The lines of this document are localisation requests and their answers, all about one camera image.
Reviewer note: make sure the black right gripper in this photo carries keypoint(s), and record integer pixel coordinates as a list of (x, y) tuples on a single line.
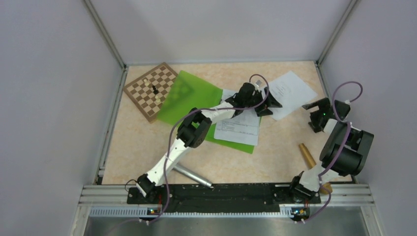
[(324, 105)]

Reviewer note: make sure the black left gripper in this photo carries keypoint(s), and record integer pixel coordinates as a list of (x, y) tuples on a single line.
[(262, 111)]

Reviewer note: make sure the white paper files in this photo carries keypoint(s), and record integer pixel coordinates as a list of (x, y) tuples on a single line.
[(243, 129)]

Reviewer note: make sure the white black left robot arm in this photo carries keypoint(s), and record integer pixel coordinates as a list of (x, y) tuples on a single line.
[(194, 127)]

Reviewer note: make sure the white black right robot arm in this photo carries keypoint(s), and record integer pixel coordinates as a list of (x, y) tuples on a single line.
[(344, 153)]

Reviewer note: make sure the wooden rolling pin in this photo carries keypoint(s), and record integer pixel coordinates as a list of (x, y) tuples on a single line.
[(326, 189)]

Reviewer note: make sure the silver microphone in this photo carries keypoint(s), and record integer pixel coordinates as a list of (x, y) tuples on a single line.
[(193, 176)]

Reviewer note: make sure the black chess piece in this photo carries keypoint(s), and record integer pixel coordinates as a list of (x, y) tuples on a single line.
[(154, 89)]

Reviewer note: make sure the wooden chessboard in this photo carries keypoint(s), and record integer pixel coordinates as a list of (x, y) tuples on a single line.
[(161, 76)]

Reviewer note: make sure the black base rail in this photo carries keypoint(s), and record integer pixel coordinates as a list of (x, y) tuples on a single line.
[(221, 198)]

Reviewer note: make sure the white slotted cable duct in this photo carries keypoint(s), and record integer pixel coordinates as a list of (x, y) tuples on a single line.
[(145, 212)]

